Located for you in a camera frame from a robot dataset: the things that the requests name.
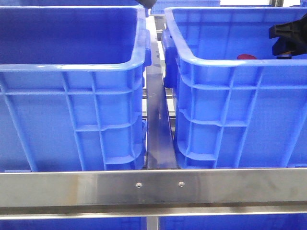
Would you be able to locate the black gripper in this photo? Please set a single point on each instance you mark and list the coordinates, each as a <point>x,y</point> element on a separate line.
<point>292,38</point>

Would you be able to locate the red button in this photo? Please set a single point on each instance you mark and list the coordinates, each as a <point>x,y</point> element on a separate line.
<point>246,57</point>

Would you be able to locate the right blue plastic bin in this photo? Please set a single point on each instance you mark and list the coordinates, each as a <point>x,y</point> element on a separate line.
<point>233,113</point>

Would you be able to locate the blue plastic bin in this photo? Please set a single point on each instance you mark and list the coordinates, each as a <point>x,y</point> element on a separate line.
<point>71,82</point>
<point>233,113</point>

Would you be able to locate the rear right blue bin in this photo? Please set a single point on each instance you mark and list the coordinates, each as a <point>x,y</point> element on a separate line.
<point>160,5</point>

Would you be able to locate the steel centre divider bar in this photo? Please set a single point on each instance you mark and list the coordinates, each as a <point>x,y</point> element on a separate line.
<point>160,150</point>

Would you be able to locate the lower right blue bin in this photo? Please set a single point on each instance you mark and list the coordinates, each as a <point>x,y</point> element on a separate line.
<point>236,222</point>

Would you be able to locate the left blue plastic bin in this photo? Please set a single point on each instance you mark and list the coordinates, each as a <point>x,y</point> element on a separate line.
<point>71,82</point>

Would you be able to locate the lower left blue bin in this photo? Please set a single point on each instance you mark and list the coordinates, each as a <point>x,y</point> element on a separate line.
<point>135,223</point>

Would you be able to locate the rear left blue bin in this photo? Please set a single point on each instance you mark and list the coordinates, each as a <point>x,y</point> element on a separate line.
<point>72,2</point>

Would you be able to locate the steel front rail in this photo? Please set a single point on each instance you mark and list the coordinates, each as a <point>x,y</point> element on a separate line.
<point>104,194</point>

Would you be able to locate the right rail screw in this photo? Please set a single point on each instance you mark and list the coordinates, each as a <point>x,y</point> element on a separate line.
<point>181,184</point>

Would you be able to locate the rail screw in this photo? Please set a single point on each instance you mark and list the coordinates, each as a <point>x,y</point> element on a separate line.
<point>181,184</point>
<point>138,185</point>

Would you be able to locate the left rail screw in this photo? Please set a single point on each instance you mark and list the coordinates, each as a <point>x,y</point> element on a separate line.
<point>138,185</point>

